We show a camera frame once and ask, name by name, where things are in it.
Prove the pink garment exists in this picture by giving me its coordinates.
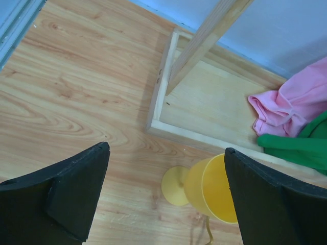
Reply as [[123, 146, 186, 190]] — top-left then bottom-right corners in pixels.
[[248, 58, 326, 137]]

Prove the yellow wine glass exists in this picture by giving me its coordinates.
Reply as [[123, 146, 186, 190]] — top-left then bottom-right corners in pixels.
[[161, 153, 239, 245]]

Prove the wooden clothes rack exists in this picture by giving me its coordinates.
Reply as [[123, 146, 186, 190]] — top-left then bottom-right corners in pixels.
[[146, 1, 325, 180]]

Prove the green garment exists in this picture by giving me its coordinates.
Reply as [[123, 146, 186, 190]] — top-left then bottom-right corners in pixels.
[[257, 112, 326, 175]]

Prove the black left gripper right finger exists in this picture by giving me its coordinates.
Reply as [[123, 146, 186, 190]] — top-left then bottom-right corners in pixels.
[[224, 148, 326, 244]]

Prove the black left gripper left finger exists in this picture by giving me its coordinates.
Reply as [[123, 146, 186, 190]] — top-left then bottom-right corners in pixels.
[[1, 142, 110, 244]]

